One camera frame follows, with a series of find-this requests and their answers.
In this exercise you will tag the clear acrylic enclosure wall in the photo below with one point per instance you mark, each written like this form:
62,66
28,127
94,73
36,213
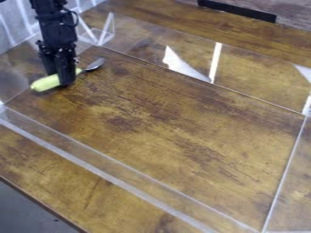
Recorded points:
184,137

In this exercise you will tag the green handled metal spoon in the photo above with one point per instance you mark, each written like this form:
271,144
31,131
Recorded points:
50,82

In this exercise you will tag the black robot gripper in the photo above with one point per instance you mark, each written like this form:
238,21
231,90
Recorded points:
63,56

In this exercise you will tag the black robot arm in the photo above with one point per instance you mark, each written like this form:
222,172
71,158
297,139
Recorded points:
58,22

